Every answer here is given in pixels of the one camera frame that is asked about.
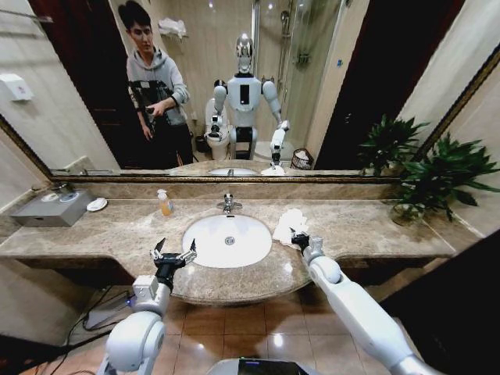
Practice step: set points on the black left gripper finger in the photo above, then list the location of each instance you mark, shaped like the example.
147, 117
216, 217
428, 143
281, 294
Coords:
160, 247
190, 252

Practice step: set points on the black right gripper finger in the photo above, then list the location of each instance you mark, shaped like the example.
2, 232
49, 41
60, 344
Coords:
295, 243
293, 232

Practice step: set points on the white towel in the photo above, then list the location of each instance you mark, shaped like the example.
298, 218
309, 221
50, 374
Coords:
287, 222

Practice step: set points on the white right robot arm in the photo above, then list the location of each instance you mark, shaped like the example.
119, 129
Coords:
351, 301

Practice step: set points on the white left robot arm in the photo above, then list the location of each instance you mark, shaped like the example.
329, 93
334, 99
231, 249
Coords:
134, 343

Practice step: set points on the white oval sink basin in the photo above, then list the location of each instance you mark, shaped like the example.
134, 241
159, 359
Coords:
228, 242

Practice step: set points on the chrome sink faucet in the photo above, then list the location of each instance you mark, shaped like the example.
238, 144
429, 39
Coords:
227, 203

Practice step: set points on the orange hand soap bottle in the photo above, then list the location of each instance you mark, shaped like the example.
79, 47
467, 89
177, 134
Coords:
166, 205

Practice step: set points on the white flat floor device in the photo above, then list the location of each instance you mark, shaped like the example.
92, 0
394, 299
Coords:
105, 310

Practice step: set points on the white soap dish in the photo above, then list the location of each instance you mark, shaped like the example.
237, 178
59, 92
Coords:
97, 204

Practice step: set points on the grey metal tissue box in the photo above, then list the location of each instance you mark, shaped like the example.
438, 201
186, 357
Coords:
47, 211

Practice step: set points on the white robot front shell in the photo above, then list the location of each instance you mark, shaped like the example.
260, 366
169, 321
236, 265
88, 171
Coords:
258, 367

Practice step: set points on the green plant in glass vase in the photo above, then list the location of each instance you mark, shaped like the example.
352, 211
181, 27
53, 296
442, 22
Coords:
441, 172

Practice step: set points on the large framed wall mirror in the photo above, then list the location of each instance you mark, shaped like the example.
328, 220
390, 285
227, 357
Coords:
250, 97

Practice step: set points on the white wall dispenser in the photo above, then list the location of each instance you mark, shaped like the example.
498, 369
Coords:
15, 88

